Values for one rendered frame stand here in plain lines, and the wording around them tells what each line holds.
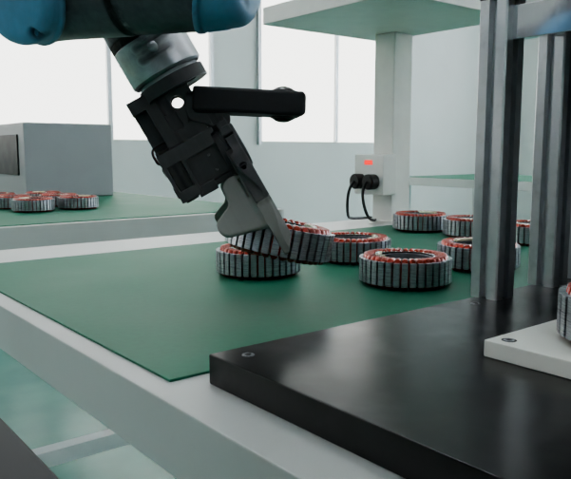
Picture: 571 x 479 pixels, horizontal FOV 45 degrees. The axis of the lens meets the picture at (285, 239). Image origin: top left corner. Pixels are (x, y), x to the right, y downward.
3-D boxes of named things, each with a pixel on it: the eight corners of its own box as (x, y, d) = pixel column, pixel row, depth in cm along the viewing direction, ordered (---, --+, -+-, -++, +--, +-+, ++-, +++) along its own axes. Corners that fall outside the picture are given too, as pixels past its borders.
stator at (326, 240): (225, 251, 66) (233, 213, 65) (221, 239, 77) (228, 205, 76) (337, 272, 67) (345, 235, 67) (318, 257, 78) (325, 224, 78)
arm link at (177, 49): (181, 28, 72) (180, 11, 64) (203, 67, 73) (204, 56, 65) (119, 64, 72) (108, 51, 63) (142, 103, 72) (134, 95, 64)
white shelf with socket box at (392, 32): (391, 246, 118) (397, -29, 112) (263, 228, 147) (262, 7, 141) (508, 232, 140) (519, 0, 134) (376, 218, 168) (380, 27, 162)
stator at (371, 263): (440, 275, 90) (441, 246, 89) (461, 292, 79) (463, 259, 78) (354, 275, 90) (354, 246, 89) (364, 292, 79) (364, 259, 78)
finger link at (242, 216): (245, 277, 65) (203, 203, 69) (298, 246, 66) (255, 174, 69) (237, 267, 62) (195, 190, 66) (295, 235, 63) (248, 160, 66)
